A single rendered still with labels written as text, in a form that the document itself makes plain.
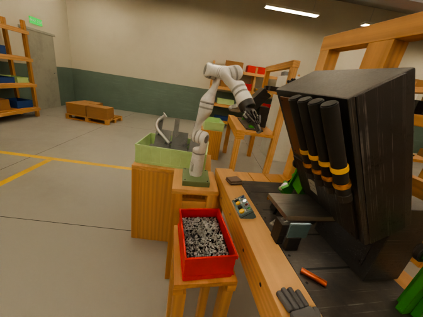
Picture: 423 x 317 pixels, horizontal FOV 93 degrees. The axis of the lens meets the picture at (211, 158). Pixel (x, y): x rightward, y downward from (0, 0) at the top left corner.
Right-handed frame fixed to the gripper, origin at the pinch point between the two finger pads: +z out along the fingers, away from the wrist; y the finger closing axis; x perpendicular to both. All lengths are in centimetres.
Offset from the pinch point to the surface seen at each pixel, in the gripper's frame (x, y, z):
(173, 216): 86, 0, 19
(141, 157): 110, 3, -38
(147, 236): 160, 12, 25
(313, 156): -19.6, -14.6, 21.9
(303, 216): -3.7, -5.1, 39.6
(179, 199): 74, 0, 10
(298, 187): 2.9, 17.2, 30.4
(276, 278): 13, -13, 57
